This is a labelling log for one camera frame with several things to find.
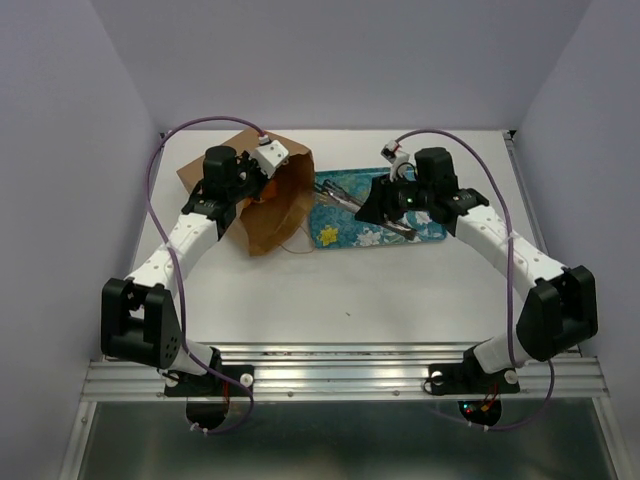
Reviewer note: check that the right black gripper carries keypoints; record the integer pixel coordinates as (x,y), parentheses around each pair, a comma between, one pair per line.
(381,201)

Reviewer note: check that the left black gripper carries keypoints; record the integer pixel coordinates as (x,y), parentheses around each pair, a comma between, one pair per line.
(246,161)

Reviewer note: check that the long braided fake bread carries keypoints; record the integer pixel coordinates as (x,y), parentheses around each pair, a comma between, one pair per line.
(269,192)

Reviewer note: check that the metal tongs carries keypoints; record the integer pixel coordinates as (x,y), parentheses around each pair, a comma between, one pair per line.
(330,194)

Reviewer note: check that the brown paper bag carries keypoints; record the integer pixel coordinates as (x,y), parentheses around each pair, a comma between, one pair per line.
(259,229)

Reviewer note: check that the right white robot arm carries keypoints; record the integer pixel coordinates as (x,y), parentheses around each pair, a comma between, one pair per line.
(559,303)

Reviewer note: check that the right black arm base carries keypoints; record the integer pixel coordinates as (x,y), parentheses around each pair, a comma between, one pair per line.
(466,377)

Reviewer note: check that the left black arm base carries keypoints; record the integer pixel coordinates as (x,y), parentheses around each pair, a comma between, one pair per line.
(183,385)

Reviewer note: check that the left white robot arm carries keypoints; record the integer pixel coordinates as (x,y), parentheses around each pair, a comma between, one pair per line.
(143,316)

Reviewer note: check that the teal floral tray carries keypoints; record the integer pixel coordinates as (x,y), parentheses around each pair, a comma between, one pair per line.
(332,227)

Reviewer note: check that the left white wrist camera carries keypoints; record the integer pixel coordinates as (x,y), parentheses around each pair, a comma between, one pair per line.
(270,157)

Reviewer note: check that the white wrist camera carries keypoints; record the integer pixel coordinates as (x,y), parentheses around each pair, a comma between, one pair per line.
(399,159)
(270,157)

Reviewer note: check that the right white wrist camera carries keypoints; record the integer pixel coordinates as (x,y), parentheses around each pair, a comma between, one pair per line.
(399,159)

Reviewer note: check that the aluminium mounting rail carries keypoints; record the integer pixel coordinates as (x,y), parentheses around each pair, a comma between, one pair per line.
(296,372)

